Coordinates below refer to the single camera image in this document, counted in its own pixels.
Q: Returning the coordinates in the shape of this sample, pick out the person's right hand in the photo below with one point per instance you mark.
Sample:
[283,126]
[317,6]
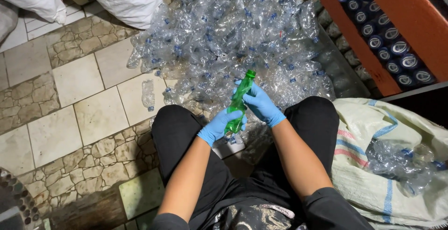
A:
[263,108]

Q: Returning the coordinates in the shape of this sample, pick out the rows of blue cans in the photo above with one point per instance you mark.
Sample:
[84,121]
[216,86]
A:
[385,34]

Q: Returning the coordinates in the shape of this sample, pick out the person's dark printed shirt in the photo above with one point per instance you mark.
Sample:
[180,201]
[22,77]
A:
[325,212]

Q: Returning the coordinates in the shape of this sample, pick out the clear bottles inside sack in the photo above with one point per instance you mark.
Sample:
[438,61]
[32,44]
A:
[399,163]

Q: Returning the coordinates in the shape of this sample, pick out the heap of crushed clear bottles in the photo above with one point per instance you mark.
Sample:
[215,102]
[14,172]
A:
[227,37]

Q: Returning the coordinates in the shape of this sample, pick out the dark wooden board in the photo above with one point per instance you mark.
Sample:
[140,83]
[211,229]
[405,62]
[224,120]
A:
[87,210]

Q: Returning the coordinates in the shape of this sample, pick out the round pebble mosaic mat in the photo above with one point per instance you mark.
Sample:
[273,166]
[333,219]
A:
[17,202]

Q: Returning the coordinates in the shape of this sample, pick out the striped woven sack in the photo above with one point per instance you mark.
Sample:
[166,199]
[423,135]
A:
[364,191]

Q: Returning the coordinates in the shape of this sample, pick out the grey metal sheet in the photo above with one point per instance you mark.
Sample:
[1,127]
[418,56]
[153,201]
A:
[341,76]

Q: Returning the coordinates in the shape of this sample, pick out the green plastic bottle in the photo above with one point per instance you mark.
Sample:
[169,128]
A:
[238,100]

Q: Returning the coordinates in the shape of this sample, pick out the single clear plastic bottle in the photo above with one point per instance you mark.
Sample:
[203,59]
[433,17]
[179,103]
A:
[148,95]

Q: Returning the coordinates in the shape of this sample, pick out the person's black trousers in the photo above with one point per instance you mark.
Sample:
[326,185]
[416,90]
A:
[175,142]

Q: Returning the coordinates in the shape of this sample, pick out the orange wooden rack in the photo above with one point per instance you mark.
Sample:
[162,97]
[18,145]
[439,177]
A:
[413,16]

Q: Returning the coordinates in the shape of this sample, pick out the person's left hand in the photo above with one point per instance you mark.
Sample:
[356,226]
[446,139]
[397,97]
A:
[215,128]

